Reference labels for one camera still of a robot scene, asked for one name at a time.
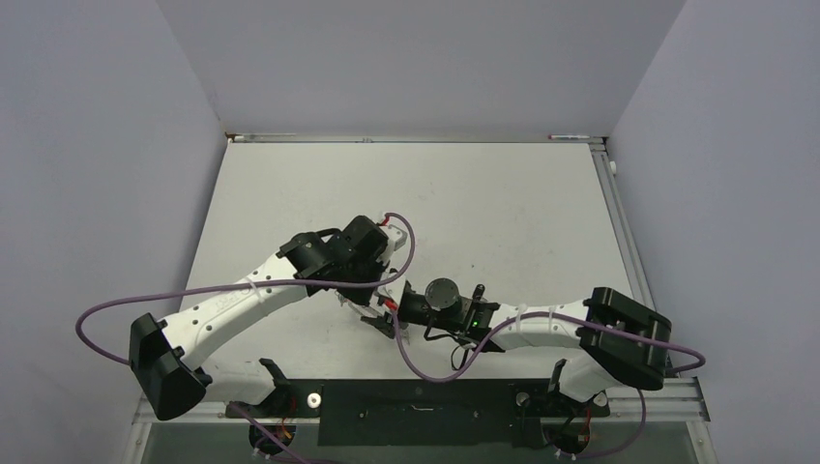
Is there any black-headed key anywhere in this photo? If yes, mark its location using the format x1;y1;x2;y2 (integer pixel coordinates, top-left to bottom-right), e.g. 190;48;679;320
472;284;485;302

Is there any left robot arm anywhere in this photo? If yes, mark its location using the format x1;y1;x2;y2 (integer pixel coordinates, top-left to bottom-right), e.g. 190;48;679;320
128;216;408;421

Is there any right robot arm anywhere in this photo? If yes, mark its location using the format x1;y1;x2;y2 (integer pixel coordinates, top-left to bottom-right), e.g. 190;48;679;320
360;278;672;414

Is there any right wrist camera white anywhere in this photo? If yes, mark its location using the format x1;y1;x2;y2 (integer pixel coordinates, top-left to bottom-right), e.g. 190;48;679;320
376;278;407;312

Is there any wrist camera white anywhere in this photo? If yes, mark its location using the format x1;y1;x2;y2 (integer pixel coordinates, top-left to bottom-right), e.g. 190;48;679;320
379;224;408;264
376;278;407;312

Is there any black thin cable right arm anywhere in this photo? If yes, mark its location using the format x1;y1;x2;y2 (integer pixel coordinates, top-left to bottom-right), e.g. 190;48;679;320
423;326;488;373

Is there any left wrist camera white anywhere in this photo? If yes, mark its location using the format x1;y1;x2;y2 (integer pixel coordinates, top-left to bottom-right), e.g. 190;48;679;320
379;224;408;264

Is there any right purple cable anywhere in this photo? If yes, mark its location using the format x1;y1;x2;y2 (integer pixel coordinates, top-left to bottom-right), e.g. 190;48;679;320
391;310;706;461

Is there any purple cable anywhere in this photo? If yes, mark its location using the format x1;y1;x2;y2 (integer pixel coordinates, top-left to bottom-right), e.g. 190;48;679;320
391;310;706;461
75;212;417;464

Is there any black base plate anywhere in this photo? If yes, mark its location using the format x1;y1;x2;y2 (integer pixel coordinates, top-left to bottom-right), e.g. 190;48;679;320
225;379;610;450

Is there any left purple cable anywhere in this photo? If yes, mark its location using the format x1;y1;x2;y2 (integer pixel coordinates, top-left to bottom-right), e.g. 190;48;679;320
75;212;417;464

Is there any aluminium frame rail back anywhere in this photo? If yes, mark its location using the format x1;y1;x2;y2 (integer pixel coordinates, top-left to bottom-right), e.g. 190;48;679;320
225;133;606;145

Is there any aluminium frame rail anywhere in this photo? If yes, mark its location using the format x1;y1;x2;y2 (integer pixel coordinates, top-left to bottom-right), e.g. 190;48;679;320
225;133;606;145
589;143;656;309

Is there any aluminium frame rail right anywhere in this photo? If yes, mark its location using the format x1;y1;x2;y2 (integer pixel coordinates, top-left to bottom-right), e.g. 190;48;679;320
589;143;656;309

